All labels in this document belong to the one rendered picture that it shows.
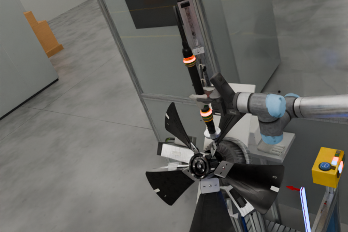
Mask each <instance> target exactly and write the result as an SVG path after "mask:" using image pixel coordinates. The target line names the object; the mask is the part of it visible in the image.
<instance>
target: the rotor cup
mask: <svg viewBox="0 0 348 232"><path fill-rule="evenodd" d="M205 154H208V155H205ZM221 161H226V160H225V157H224V156H223V154H222V153H221V152H219V151H216V153H215V155H214V157H213V156H212V154H211V150H207V151H205V152H204V153H196V154H194V155H193V156H192V157H191V159H190V161H189V165H188V166H189V170H190V173H191V175H192V176H193V177H194V178H196V179H199V180H202V179H210V178H218V179H219V178H220V177H216V176H214V171H215V170H216V169H217V167H218V165H219V164H220V162H221ZM198 164H201V168H198V167H197V165H198ZM211 168H214V170H211Z"/></svg>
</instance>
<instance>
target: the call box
mask: <svg viewBox="0 0 348 232"><path fill-rule="evenodd" d="M336 151H337V150H336V149H330V148H325V147H321V149H320V151H319V153H318V156H317V158H316V160H315V163H314V165H313V167H312V177H313V183H316V184H320V185H324V186H328V187H333V188H336V187H337V185H338V182H339V179H340V176H341V173H342V170H343V167H344V164H343V167H342V170H341V173H340V176H339V178H337V172H338V170H339V166H340V164H341V161H342V158H343V155H344V151H342V150H340V151H341V152H340V155H339V157H338V161H337V163H336V165H335V164H332V161H333V158H334V156H335V153H336ZM322 162H327V163H329V164H330V168H329V169H327V170H323V169H322V168H321V167H320V164H321V163H322ZM331 166H336V169H335V170H332V169H331Z"/></svg>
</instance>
